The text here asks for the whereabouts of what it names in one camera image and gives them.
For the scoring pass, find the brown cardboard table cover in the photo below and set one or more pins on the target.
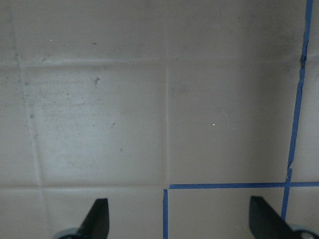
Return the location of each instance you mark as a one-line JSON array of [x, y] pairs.
[[176, 111]]

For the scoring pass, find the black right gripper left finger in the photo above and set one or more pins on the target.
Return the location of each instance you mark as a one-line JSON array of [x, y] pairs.
[[96, 224]]

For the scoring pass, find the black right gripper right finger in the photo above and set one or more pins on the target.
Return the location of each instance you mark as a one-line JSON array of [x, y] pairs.
[[265, 223]]

